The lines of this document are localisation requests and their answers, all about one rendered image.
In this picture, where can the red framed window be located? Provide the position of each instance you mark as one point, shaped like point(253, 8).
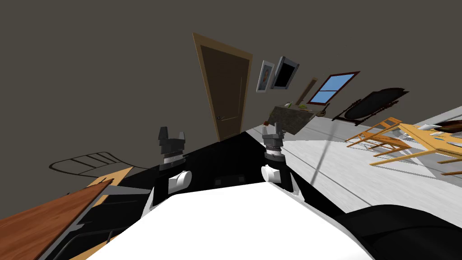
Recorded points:
point(332, 88)

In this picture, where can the light wooden chair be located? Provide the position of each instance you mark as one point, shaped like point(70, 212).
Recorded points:
point(377, 139)

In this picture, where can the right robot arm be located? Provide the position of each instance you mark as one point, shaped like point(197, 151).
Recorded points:
point(400, 231)

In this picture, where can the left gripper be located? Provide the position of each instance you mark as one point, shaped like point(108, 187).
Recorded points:
point(172, 147)

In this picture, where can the grey framed portrait picture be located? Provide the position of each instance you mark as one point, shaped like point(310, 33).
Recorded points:
point(265, 76)

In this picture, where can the dark oval mirror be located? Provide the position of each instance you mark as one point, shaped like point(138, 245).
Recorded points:
point(371, 103)

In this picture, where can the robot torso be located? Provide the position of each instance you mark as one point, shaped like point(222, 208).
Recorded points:
point(231, 224)

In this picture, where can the narrow brown door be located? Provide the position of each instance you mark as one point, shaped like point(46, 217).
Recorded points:
point(306, 91)

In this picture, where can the dark stone counter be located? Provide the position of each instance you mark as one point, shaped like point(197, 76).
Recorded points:
point(290, 117)

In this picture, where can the light wooden dining table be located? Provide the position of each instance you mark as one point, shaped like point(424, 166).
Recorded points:
point(429, 142)

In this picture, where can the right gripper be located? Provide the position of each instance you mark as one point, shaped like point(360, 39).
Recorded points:
point(273, 141)

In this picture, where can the brown door leaf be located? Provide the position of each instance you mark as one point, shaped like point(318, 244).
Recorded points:
point(225, 90)

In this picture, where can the black wall screen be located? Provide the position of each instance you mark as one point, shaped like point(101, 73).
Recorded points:
point(285, 74)

